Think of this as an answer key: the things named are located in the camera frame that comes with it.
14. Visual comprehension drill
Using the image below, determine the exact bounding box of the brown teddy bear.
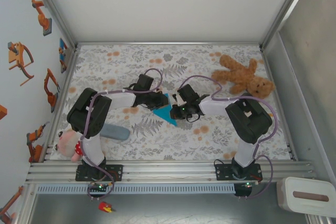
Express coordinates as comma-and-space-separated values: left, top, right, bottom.
211, 54, 276, 101

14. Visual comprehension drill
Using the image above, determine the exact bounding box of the white tissue box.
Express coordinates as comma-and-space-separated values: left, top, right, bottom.
276, 176, 336, 214

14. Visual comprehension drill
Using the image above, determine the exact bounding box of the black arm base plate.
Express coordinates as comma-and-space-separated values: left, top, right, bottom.
75, 164, 124, 182
214, 163, 263, 182

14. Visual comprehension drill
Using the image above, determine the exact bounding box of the black circuit board green LED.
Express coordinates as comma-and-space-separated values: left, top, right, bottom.
88, 182, 111, 193
235, 181, 259, 197

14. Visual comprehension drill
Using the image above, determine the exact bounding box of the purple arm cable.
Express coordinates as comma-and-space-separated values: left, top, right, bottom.
80, 68, 163, 200
180, 75, 280, 200

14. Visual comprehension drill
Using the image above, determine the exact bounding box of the aluminium frame bar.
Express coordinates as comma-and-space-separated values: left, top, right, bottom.
76, 41, 263, 47

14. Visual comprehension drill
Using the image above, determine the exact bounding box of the aluminium frame post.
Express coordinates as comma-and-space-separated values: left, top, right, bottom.
27, 0, 79, 51
258, 0, 320, 51

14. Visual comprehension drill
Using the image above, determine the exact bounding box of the blue orange machine wall sticker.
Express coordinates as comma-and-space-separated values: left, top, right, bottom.
59, 37, 68, 74

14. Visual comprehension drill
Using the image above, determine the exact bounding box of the grey oval case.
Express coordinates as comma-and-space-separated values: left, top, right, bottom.
101, 125, 131, 142

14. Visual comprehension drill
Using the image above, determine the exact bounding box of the floral table mat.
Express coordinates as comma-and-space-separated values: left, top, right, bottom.
49, 44, 297, 161

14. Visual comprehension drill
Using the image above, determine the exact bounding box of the grey slotted cable duct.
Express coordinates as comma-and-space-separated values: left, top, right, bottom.
36, 184, 236, 195

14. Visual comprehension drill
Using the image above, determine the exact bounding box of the orange gripper wall sticker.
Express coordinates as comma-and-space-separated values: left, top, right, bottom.
7, 41, 35, 87

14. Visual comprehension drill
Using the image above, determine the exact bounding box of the aluminium front rail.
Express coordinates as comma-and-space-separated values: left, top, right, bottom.
25, 158, 317, 184

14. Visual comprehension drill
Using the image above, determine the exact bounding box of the pink plush doll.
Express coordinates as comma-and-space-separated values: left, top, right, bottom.
54, 129, 85, 162

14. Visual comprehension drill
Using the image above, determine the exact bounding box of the small red yellow toy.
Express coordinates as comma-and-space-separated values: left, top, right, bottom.
98, 201, 116, 213

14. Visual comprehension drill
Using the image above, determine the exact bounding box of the blue cloth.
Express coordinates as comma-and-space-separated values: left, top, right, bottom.
152, 92, 178, 127

